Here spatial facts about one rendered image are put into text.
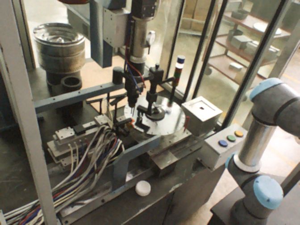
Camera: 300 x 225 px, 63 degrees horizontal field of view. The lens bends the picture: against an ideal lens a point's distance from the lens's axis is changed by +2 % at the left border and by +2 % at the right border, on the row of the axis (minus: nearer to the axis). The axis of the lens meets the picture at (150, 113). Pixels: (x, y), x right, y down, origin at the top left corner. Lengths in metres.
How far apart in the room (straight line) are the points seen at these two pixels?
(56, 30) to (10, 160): 0.89
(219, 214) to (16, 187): 0.91
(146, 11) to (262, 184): 0.81
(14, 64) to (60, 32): 1.27
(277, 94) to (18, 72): 0.73
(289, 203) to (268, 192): 1.40
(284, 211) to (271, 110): 1.65
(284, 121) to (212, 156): 0.55
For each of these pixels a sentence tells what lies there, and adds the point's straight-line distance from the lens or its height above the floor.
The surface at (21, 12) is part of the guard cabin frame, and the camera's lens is 1.90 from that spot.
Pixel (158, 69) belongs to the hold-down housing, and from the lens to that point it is 1.06.
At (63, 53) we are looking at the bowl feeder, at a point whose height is 1.04.
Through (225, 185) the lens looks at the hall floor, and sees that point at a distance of 2.36.
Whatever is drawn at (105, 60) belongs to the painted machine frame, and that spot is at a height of 1.26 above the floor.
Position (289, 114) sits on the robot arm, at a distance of 0.85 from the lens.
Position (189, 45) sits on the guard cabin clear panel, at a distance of 1.65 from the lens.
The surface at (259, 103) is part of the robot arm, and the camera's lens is 0.91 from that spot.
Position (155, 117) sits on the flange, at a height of 0.96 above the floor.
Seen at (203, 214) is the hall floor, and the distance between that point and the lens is 2.12.
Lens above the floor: 1.76
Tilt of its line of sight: 39 degrees down
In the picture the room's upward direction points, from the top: 11 degrees clockwise
